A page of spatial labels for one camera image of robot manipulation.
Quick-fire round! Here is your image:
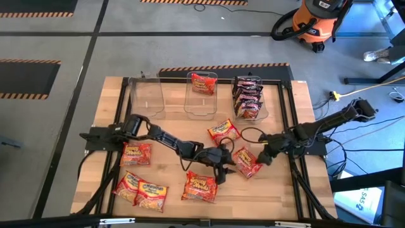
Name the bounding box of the black metal bar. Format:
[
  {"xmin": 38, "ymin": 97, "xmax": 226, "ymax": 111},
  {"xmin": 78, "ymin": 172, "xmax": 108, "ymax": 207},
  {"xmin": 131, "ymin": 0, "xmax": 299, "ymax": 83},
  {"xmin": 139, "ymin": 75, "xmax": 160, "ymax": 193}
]
[{"xmin": 330, "ymin": 167, "xmax": 405, "ymax": 193}]

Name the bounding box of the orange Saucy Noods pack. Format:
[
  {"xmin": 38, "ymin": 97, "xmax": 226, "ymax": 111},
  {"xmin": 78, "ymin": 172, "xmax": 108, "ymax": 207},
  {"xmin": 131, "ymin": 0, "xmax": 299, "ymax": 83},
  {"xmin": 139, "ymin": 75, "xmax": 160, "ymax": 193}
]
[
  {"xmin": 232, "ymin": 146, "xmax": 263, "ymax": 179},
  {"xmin": 181, "ymin": 170, "xmax": 219, "ymax": 204},
  {"xmin": 120, "ymin": 141, "xmax": 153, "ymax": 168},
  {"xmin": 190, "ymin": 72, "xmax": 218, "ymax": 96}
]

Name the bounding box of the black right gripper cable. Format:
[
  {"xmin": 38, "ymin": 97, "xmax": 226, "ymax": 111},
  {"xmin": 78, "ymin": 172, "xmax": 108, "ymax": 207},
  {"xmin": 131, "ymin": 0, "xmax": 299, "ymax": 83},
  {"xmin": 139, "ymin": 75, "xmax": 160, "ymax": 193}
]
[{"xmin": 240, "ymin": 126, "xmax": 270, "ymax": 145}]

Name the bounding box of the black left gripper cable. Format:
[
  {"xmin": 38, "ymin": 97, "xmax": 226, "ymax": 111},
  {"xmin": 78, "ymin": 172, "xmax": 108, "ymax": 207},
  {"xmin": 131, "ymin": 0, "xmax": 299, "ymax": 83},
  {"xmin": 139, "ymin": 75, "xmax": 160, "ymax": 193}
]
[{"xmin": 219, "ymin": 136, "xmax": 235, "ymax": 155}]

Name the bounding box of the white printed box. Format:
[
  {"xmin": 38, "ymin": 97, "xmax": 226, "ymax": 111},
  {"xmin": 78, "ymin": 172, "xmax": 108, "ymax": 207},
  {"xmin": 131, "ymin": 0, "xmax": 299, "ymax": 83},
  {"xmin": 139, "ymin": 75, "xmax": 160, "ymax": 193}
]
[{"xmin": 333, "ymin": 186, "xmax": 385, "ymax": 224}]

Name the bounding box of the black aluminium table frame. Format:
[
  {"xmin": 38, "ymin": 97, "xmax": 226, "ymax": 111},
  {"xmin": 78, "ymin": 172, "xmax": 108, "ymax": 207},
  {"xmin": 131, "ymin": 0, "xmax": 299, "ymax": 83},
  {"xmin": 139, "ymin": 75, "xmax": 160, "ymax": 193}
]
[{"xmin": 71, "ymin": 75, "xmax": 338, "ymax": 221}]

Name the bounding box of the black vacuum hose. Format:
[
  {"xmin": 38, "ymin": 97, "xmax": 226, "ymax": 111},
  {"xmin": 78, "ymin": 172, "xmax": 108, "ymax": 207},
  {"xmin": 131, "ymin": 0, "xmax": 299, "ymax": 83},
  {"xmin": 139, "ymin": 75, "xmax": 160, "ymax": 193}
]
[{"xmin": 270, "ymin": 8, "xmax": 317, "ymax": 41}]

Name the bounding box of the thin black floor cable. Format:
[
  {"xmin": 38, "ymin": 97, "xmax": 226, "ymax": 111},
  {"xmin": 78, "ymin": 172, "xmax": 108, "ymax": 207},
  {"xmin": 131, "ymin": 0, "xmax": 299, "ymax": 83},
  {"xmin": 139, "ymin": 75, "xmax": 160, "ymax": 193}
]
[{"xmin": 193, "ymin": 3, "xmax": 285, "ymax": 16}]

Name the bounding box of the red yellow Maruchan ramen pack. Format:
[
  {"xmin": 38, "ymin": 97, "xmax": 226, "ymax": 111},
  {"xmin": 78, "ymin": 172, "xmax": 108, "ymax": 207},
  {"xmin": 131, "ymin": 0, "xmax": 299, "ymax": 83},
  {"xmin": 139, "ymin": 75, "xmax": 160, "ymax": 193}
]
[
  {"xmin": 113, "ymin": 170, "xmax": 143, "ymax": 205},
  {"xmin": 207, "ymin": 118, "xmax": 242, "ymax": 147},
  {"xmin": 134, "ymin": 179, "xmax": 169, "ymax": 213}
]

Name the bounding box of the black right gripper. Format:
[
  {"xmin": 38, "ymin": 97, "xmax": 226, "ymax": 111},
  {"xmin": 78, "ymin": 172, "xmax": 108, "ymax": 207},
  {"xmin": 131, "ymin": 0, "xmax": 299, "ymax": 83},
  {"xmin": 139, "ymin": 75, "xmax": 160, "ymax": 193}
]
[{"xmin": 256, "ymin": 132, "xmax": 287, "ymax": 167}]

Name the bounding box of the black overhead beam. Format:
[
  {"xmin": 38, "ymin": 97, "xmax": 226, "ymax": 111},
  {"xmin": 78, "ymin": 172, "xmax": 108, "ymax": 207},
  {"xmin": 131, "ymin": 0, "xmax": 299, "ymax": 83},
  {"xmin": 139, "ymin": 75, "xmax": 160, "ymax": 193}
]
[{"xmin": 0, "ymin": 214, "xmax": 405, "ymax": 228}]

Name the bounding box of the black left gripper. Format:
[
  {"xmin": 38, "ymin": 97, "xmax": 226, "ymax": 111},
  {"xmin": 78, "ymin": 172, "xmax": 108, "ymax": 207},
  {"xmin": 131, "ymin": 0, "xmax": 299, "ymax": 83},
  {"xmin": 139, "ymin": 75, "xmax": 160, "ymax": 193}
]
[{"xmin": 201, "ymin": 146, "xmax": 237, "ymax": 186}]

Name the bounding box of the black cable sleeve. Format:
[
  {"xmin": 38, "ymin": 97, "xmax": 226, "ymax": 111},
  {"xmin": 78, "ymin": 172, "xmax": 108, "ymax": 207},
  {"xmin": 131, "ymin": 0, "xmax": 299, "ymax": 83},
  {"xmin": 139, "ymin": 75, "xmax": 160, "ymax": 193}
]
[
  {"xmin": 74, "ymin": 151, "xmax": 123, "ymax": 217},
  {"xmin": 292, "ymin": 164, "xmax": 336, "ymax": 220}
]

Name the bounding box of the orange shop vacuum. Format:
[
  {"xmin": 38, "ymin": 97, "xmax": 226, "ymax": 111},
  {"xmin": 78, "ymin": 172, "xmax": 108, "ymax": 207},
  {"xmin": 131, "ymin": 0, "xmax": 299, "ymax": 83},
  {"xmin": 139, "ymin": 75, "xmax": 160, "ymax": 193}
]
[{"xmin": 291, "ymin": 0, "xmax": 354, "ymax": 53}]

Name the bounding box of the yellow extension cord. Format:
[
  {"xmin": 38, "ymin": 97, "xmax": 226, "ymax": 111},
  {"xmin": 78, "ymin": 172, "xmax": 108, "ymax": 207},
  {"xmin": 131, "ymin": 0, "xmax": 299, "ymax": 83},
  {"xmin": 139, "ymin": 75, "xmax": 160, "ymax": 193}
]
[{"xmin": 340, "ymin": 75, "xmax": 405, "ymax": 98}]

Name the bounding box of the clear plastic bin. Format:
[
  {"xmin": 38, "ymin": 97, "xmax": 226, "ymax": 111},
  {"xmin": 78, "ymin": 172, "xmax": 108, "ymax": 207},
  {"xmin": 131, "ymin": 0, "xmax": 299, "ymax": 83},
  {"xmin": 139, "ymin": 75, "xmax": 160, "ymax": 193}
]
[
  {"xmin": 184, "ymin": 71, "xmax": 219, "ymax": 121},
  {"xmin": 128, "ymin": 72, "xmax": 166, "ymax": 120},
  {"xmin": 230, "ymin": 75, "xmax": 270, "ymax": 123}
]

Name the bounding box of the white coiled cable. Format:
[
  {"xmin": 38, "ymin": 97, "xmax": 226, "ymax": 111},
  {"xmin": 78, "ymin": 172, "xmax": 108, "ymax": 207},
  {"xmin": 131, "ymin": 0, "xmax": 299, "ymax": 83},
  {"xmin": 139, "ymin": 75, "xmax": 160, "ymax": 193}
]
[{"xmin": 388, "ymin": 87, "xmax": 405, "ymax": 104}]

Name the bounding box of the black hazard-striped floor mat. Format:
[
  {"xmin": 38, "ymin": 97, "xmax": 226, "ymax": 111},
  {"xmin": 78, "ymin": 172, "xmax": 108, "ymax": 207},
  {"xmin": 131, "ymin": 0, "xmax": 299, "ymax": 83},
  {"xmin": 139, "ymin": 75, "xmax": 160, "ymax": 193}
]
[
  {"xmin": 0, "ymin": 0, "xmax": 78, "ymax": 18},
  {"xmin": 140, "ymin": 0, "xmax": 249, "ymax": 6},
  {"xmin": 0, "ymin": 58, "xmax": 61, "ymax": 100},
  {"xmin": 158, "ymin": 62, "xmax": 294, "ymax": 82}
]

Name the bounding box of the dark blue floor object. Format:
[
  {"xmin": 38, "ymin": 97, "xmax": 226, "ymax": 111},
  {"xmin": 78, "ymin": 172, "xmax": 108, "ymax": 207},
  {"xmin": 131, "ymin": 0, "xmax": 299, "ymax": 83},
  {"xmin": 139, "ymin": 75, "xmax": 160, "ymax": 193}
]
[{"xmin": 0, "ymin": 136, "xmax": 22, "ymax": 149}]

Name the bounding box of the black desk base bar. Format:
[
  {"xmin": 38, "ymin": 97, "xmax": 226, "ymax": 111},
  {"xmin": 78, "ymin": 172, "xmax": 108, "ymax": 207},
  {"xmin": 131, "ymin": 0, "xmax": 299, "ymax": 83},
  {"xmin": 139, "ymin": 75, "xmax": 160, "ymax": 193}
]
[{"xmin": 344, "ymin": 60, "xmax": 405, "ymax": 86}]

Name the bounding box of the silver metal bracket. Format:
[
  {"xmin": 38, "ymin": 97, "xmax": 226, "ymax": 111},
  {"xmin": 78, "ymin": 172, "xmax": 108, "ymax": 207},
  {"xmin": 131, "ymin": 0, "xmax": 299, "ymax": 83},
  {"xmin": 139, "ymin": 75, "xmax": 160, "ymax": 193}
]
[
  {"xmin": 274, "ymin": 220, "xmax": 313, "ymax": 228},
  {"xmin": 99, "ymin": 217, "xmax": 136, "ymax": 225}
]

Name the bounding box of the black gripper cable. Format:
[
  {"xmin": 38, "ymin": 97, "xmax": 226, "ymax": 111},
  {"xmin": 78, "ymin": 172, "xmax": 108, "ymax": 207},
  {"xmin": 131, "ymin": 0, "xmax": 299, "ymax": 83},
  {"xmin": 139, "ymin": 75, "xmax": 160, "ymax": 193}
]
[
  {"xmin": 240, "ymin": 126, "xmax": 270, "ymax": 145},
  {"xmin": 219, "ymin": 136, "xmax": 235, "ymax": 155}
]

